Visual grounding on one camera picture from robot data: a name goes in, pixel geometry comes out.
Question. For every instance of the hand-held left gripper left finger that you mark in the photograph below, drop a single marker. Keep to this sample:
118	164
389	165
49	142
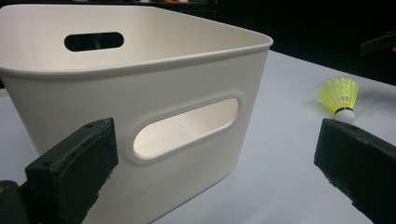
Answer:
68	174

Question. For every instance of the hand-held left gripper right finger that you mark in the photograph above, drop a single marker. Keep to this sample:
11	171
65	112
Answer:
361	161

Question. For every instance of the yellow shuttlecock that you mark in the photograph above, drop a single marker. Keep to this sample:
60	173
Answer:
339	91

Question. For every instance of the white plastic storage bin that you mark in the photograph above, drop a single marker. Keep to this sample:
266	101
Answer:
186	77

